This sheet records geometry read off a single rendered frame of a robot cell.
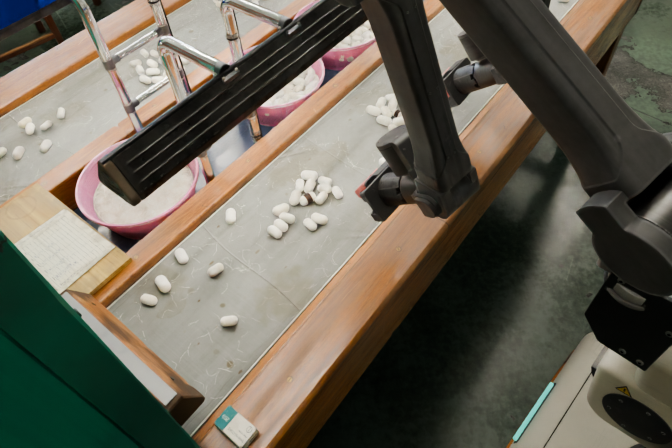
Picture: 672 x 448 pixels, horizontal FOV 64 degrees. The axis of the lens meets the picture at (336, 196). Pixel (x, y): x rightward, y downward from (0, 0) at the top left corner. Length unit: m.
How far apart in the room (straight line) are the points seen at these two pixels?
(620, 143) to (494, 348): 1.37
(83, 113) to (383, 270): 0.89
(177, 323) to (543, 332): 1.21
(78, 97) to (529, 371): 1.50
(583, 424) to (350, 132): 0.88
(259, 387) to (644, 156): 0.67
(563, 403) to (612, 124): 1.07
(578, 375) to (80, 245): 1.19
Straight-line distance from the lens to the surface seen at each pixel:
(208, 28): 1.70
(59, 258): 1.17
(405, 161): 0.80
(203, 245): 1.12
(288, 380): 0.92
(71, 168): 1.35
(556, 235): 2.09
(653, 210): 0.50
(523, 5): 0.48
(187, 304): 1.06
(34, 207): 1.29
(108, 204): 1.28
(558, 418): 1.47
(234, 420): 0.90
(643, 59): 2.99
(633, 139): 0.50
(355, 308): 0.97
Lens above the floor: 1.62
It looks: 50 degrees down
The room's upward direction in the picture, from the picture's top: 5 degrees counter-clockwise
